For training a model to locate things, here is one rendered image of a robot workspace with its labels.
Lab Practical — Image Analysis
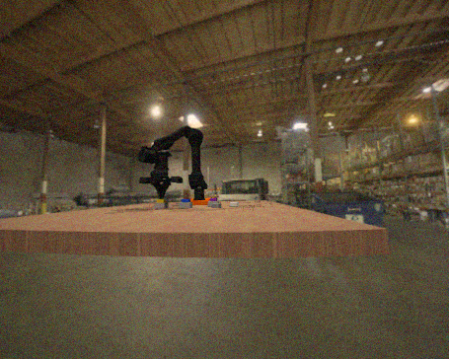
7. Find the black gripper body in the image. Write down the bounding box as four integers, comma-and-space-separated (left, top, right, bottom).
139, 164, 183, 184

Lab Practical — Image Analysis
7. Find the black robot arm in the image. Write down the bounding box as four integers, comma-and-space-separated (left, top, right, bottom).
137, 125, 207, 200

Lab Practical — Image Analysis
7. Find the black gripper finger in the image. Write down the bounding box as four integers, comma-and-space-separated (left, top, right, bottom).
151, 183, 162, 199
160, 183, 170, 199

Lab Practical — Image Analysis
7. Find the yellow button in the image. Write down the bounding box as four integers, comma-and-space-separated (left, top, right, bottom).
154, 199, 168, 209

